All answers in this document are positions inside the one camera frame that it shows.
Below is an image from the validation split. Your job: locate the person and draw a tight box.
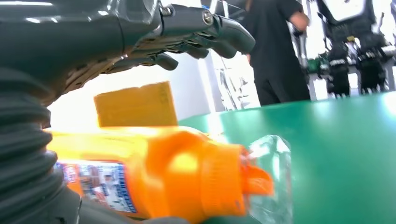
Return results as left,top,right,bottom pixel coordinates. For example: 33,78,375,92
241,0,311,106

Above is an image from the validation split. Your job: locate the black and white humanoid robot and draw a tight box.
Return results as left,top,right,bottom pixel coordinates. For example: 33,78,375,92
314,0,396,98

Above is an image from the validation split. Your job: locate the yellow plastic bag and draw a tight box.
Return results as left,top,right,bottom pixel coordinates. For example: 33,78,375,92
93,81,179,128

